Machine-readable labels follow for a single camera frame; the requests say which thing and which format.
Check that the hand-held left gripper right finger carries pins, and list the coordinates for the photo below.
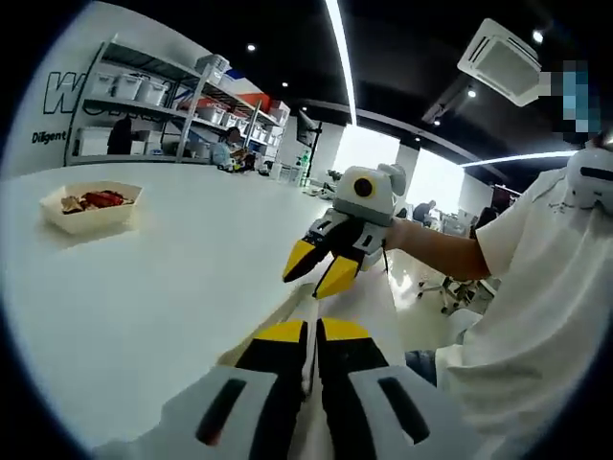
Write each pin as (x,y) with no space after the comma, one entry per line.
(349,364)

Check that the row of white storage bins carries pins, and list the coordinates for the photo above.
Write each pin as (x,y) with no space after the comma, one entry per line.
(127,86)

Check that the white ceiling air conditioner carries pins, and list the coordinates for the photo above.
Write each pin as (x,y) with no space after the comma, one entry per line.
(503,62)

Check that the white office chair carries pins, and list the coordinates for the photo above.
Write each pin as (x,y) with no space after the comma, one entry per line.
(455,292)

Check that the black backpack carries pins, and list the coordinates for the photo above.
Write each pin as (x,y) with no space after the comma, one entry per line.
(120,139)

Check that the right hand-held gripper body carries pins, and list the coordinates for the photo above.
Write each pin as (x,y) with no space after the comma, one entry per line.
(378,196)

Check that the black monitor on pole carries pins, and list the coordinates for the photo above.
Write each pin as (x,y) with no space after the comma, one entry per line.
(306,127)

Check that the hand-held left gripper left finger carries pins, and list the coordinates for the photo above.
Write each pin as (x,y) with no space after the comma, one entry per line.
(278,364)

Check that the cream paper food container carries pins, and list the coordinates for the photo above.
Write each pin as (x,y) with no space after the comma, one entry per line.
(91,223)

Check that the white cardboard box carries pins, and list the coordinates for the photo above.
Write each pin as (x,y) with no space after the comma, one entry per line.
(93,141)

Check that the yellow white toy vehicle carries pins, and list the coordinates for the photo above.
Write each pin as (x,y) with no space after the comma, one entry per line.
(242,163)

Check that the long red food packet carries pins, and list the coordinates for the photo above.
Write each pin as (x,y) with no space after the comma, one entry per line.
(110,197)

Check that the long ceiling light strip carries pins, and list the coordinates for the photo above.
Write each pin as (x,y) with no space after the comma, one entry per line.
(342,57)
(517,158)

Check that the white chest device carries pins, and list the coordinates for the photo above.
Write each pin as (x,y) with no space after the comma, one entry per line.
(591,182)

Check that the red wafer food packet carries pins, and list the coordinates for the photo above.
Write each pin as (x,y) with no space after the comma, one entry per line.
(91,200)

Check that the grey metal storage shelf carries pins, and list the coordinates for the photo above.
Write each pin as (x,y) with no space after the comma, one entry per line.
(139,108)

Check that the person in white shirt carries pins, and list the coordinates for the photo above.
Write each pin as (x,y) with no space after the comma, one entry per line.
(536,311)

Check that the person's jeans leg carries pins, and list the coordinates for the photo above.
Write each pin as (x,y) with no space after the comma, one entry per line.
(421,366)

